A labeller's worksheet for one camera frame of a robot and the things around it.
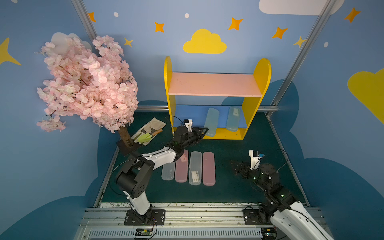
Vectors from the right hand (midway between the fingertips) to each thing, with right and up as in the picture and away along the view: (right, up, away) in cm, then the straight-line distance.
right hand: (238, 160), depth 78 cm
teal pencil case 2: (+2, +22, +19) cm, 29 cm away
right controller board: (+14, -35, -5) cm, 38 cm away
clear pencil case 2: (-23, -8, +13) cm, 27 cm away
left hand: (-15, +18, +5) cm, 23 cm away
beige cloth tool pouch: (-60, +13, +30) cm, 68 cm away
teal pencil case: (-13, +21, +12) cm, 28 cm away
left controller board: (-48, -34, -6) cm, 59 cm away
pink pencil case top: (-31, -9, +13) cm, 35 cm away
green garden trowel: (-57, +11, +28) cm, 64 cm away
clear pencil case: (-39, -9, +11) cm, 42 cm away
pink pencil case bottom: (-15, -8, +13) cm, 21 cm away
